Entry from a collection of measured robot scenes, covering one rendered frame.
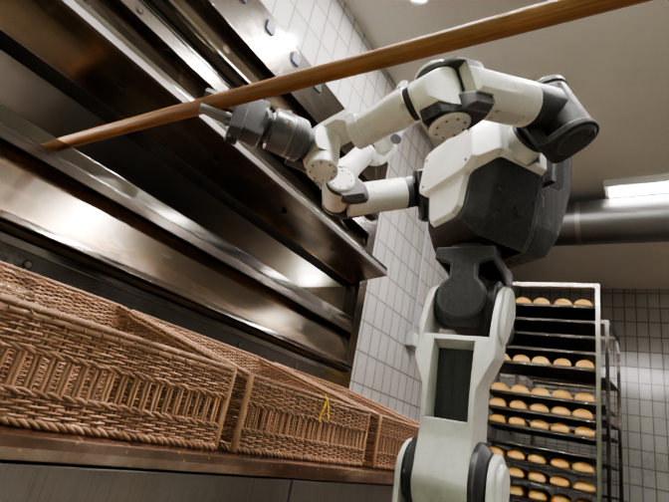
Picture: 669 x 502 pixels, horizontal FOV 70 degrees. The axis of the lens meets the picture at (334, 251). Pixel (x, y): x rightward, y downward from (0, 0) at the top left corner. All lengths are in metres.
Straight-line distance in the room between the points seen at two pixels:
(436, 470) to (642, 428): 4.56
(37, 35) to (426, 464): 1.26
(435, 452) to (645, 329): 4.77
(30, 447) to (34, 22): 0.96
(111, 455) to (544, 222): 0.95
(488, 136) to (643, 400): 4.56
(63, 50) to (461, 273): 1.07
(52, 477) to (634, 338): 5.29
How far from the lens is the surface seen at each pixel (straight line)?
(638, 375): 5.52
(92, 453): 0.76
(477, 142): 1.11
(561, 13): 0.71
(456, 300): 1.03
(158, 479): 0.85
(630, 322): 5.65
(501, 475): 0.97
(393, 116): 0.92
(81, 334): 0.78
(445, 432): 0.97
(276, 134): 0.96
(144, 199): 1.46
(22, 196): 1.30
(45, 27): 1.37
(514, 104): 0.99
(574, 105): 1.09
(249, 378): 1.01
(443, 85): 0.93
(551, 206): 1.21
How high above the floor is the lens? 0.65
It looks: 21 degrees up
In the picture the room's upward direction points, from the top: 12 degrees clockwise
